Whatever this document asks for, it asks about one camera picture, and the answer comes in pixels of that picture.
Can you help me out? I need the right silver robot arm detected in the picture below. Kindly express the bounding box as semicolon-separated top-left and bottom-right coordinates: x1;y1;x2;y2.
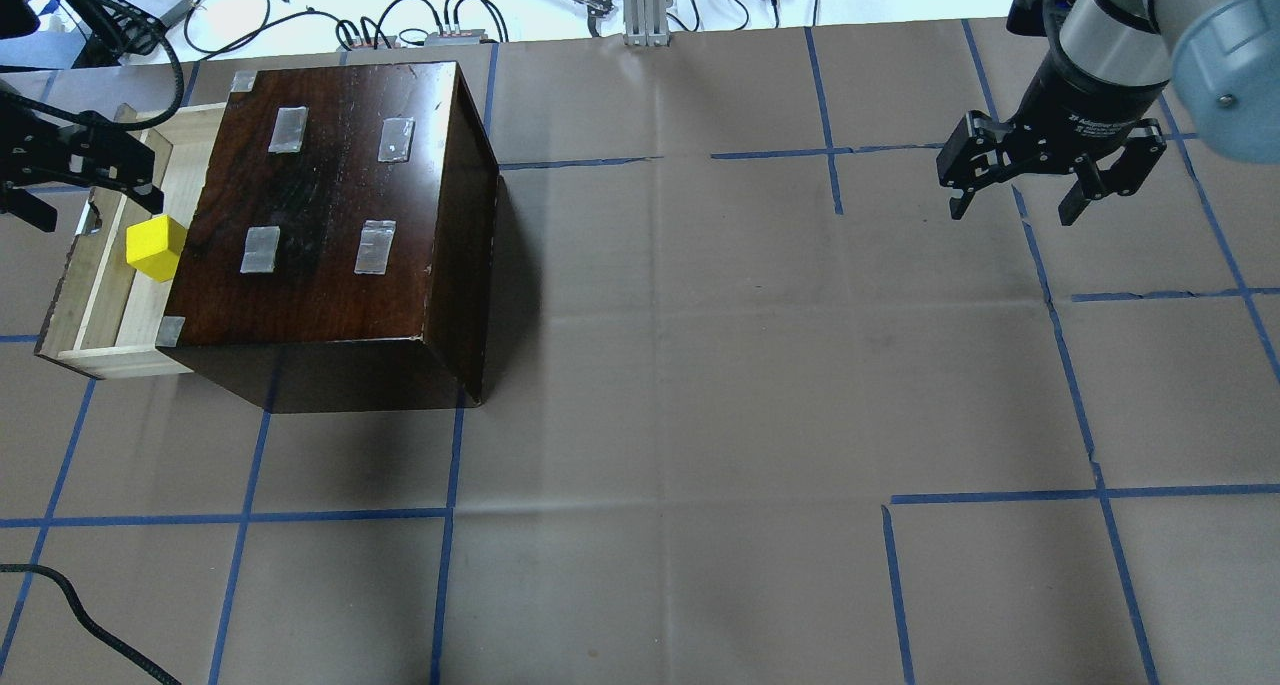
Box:
936;0;1279;225

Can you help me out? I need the brown paper table cover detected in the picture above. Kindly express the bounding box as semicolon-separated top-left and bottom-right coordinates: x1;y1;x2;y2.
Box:
3;19;1277;684

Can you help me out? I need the light wooden drawer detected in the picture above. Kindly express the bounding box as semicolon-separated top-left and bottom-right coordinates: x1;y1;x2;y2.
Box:
35;102;225;379

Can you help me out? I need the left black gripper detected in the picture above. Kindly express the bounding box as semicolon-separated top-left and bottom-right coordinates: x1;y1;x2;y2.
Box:
1;82;165;233

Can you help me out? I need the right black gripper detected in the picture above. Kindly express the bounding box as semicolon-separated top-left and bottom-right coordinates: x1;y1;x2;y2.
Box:
936;50;1167;227

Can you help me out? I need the aluminium frame post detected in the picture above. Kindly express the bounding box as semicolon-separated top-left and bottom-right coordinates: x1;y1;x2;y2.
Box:
623;0;671;47

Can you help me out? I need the yellow cube block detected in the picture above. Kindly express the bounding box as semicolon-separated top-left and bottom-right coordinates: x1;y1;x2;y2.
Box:
125;215;188;283

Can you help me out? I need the dark wooden drawer box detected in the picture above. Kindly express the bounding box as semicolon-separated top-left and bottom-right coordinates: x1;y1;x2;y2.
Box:
156;61;500;414

